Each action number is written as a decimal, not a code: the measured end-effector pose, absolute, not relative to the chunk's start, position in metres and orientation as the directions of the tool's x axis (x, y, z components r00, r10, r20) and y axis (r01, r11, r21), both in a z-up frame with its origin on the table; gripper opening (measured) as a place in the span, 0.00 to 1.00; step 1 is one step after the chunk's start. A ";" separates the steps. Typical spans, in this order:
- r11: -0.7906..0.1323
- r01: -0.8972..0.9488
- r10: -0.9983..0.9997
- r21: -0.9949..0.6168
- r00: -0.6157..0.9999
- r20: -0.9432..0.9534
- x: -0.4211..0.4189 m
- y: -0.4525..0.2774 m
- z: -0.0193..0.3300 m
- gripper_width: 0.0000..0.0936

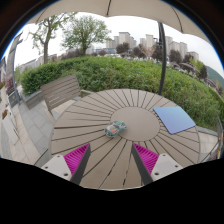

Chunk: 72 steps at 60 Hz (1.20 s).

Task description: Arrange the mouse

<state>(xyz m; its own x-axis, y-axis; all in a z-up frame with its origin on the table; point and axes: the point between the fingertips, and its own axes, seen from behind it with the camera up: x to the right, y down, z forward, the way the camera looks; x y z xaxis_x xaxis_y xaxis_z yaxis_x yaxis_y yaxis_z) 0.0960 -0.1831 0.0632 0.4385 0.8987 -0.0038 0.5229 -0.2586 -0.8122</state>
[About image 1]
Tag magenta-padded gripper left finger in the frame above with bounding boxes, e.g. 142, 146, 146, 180
40, 143, 92, 186

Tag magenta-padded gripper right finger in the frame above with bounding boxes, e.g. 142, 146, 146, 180
130, 142, 185, 186

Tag transparent green computer mouse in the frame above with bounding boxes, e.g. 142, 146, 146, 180
104, 120, 128, 139

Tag blue mouse pad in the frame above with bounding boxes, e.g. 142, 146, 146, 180
152, 105, 197, 135

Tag slatted wooden chair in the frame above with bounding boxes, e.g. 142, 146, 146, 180
39, 73, 93, 118

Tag green hedge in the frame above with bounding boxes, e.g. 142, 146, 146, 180
19, 55, 224, 131

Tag dark parasol pole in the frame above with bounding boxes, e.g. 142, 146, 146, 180
157, 21, 168, 97

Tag distant high-rise buildings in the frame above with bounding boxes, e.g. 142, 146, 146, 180
105, 31, 201, 64

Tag thin leaning tree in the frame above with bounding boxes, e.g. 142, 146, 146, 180
28, 12, 78, 65

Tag bushy round tree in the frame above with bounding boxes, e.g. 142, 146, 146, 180
61, 14, 113, 56

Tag beige parasol canopy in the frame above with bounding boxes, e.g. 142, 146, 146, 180
26, 0, 212, 44

